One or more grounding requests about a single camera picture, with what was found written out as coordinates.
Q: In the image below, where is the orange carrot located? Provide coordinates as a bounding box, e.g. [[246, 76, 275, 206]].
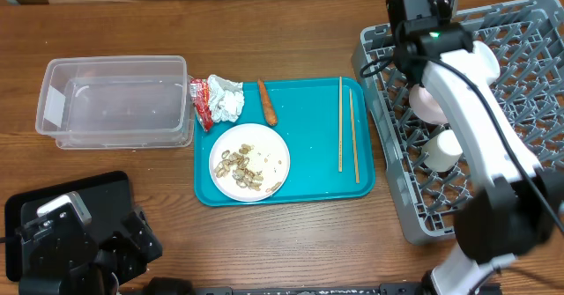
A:
[[257, 79, 278, 126]]

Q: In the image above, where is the white plate with food scraps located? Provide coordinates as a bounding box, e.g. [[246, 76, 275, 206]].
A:
[[208, 123, 291, 203]]

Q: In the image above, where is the wooden chopstick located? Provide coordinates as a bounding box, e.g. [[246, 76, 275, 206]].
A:
[[338, 77, 343, 173], [349, 89, 360, 184]]

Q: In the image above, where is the white tissue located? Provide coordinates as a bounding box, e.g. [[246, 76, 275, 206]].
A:
[[207, 75, 245, 122]]

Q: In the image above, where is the red snack wrapper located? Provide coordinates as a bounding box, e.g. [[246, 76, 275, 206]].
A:
[[189, 78, 214, 132]]

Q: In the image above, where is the pink bowl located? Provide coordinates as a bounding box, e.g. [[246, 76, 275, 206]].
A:
[[409, 85, 448, 125]]

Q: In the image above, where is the white cup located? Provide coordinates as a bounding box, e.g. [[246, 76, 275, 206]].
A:
[[422, 129, 463, 173]]

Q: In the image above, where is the black plastic tray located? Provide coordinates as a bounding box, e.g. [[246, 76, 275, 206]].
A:
[[4, 171, 133, 293]]

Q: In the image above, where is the white bowl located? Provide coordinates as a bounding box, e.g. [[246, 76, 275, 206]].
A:
[[472, 41, 501, 85]]

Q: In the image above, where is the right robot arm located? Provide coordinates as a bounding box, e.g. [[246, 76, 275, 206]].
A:
[[386, 0, 563, 294]]

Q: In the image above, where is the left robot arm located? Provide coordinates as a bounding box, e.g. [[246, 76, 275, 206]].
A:
[[16, 201, 163, 295]]

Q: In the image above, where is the grey dishwasher rack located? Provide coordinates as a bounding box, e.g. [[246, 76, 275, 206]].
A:
[[358, 0, 563, 245]]

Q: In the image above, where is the teal serving tray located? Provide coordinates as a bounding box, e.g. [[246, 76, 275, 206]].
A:
[[193, 77, 375, 207]]

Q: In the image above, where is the clear plastic bin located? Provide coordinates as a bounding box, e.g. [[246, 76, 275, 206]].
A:
[[35, 55, 195, 150]]

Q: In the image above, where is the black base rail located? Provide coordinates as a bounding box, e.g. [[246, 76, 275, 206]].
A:
[[194, 282, 426, 295]]

